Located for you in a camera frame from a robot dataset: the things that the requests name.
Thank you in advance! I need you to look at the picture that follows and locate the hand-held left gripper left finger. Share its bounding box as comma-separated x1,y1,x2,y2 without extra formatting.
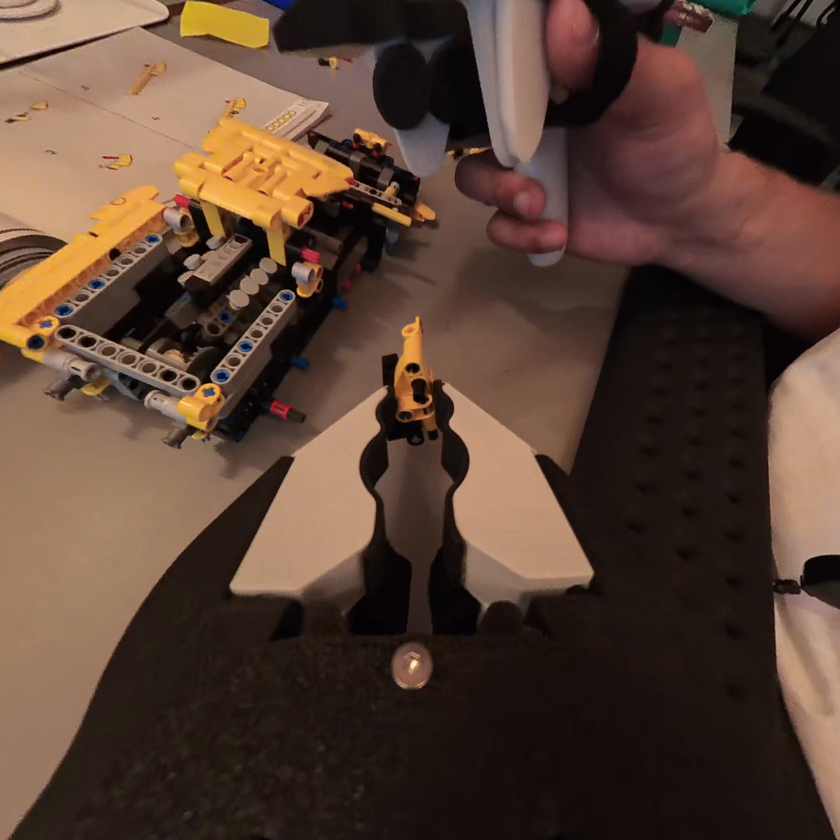
228,384,413,634

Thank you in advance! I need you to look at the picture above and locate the yellow black toy car model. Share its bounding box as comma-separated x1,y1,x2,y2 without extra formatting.
0,118,437,450

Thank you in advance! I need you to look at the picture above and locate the open instruction booklet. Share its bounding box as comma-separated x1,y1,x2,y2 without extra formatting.
0,26,331,290

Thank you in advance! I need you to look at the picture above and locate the black perforated pad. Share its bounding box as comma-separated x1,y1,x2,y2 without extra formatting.
567,266,815,840

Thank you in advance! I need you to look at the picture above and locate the black badge reel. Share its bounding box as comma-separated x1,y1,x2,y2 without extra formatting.
773,554,840,598

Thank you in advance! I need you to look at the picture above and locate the person's right forearm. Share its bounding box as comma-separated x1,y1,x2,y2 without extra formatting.
682,151,840,342

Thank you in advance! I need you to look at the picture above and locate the grey desk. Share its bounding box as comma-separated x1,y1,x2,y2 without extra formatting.
0,0,631,840

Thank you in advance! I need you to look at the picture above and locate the person's right hand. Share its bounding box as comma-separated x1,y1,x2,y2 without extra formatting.
455,0,742,265

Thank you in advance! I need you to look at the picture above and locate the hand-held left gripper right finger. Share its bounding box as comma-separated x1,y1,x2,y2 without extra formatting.
430,381,595,634

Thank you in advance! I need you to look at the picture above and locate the small yellow brick assembly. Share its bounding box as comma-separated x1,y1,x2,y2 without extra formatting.
382,316,442,447

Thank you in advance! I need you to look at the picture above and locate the yellow paper note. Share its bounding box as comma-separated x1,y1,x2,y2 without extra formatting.
179,0,270,50

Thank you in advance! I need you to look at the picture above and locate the wooden document stand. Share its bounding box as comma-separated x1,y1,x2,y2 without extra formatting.
0,0,170,65

